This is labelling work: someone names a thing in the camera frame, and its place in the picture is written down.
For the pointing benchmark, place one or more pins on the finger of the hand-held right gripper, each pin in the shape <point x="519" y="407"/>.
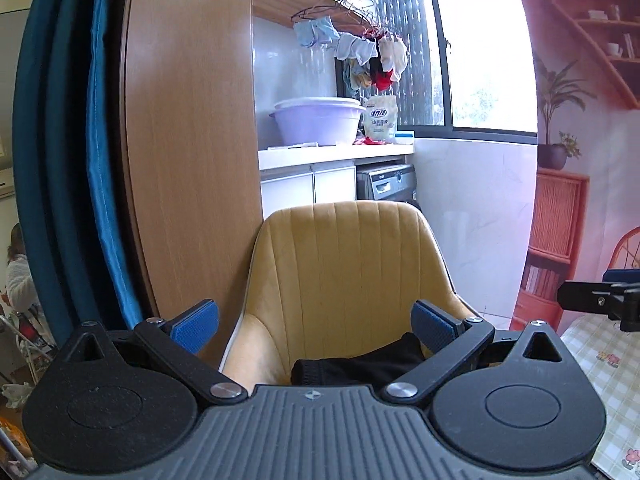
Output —
<point x="600" y="297"/>

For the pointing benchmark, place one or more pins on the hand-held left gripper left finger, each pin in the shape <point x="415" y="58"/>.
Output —
<point x="195" y="325"/>

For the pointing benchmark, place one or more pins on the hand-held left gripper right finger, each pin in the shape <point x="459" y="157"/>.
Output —
<point x="432" y="327"/>

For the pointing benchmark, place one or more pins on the black pants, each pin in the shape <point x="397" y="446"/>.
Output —
<point x="360" y="367"/>

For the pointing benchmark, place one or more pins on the checked floral tablecloth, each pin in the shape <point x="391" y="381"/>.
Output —
<point x="615" y="385"/>

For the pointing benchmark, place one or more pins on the yellow upholstered chair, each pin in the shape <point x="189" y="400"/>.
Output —
<point x="340" y="270"/>

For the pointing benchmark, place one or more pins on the printed room scene backdrop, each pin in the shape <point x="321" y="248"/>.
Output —
<point x="575" y="185"/>

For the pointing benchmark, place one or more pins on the grey washing machine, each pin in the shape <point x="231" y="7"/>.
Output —
<point x="385" y="182"/>

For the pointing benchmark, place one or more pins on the white base cabinet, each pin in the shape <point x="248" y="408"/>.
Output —
<point x="330" y="185"/>

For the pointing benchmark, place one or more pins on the wooden cabinet side panel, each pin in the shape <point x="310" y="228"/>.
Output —
<point x="190" y="135"/>

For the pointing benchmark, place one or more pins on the white plastic bag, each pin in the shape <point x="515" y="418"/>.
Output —
<point x="17" y="394"/>

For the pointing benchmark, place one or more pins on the blue and white box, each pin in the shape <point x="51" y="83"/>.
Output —
<point x="405" y="137"/>

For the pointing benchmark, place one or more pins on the red cloth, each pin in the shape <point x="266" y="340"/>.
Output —
<point x="367" y="141"/>

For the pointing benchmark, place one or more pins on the white countertop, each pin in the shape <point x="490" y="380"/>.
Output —
<point x="325" y="154"/>

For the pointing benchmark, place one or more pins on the teal curtain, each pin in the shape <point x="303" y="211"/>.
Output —
<point x="65" y="160"/>

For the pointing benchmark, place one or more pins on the white detergent bag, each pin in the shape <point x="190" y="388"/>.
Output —
<point x="380" y="120"/>

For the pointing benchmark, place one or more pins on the lavender plastic basin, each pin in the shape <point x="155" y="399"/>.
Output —
<point x="315" y="122"/>

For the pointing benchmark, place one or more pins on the multicoloured hanging garment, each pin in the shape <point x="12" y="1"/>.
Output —
<point x="357" y="76"/>

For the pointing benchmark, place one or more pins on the dark framed window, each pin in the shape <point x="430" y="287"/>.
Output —
<point x="480" y="60"/>

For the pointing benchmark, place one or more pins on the white and red hanging garment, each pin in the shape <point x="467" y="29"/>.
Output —
<point x="392" y="62"/>

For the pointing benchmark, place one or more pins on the light blue hanging garment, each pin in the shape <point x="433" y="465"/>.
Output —
<point x="315" y="32"/>

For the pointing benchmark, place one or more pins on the metal folding frame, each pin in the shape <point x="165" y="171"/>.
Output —
<point x="30" y="345"/>

